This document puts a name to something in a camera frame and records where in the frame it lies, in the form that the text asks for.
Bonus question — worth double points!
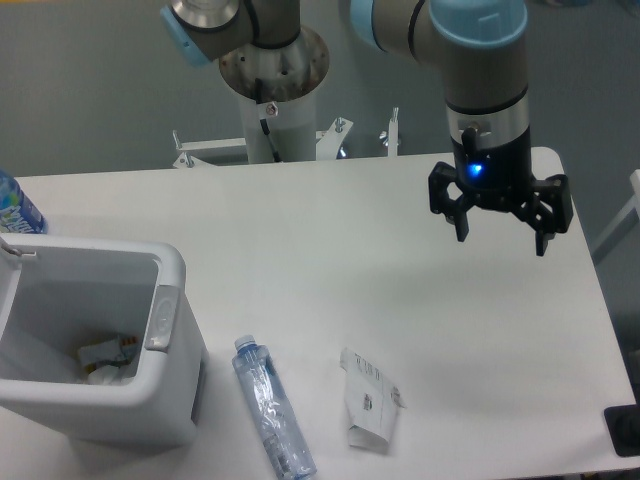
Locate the white paper carton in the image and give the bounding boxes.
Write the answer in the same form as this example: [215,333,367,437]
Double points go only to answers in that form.
[340,348,406,455]

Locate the white frame at right edge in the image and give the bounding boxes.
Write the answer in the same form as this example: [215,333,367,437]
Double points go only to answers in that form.
[591,169,639,265]

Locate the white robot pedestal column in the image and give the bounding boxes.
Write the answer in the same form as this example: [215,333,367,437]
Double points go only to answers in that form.
[238,93,316,164]

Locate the white trash can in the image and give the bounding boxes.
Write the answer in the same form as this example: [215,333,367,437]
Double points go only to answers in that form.
[1,233,208,446]

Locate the blue labelled water bottle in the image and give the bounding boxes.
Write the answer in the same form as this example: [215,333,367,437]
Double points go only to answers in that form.
[1,171,48,234]

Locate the black clamp at table edge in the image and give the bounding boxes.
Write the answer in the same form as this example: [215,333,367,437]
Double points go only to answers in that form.
[604,404,639,457]

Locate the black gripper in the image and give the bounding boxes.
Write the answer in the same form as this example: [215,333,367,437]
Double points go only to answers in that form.
[428,127,574,256]

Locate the trash inside can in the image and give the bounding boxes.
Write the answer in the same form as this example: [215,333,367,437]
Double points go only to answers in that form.
[77,336,140,385]

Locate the white pedestal base frame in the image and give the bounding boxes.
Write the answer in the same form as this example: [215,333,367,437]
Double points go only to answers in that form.
[173,107,401,168]

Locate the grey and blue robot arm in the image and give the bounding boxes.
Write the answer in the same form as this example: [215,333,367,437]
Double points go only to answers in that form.
[160,1,573,255]

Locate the crushed clear plastic bottle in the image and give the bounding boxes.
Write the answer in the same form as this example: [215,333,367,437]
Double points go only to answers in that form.
[232,335,317,479]

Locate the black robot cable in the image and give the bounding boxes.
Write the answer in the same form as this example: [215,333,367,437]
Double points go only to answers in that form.
[254,77,282,163]

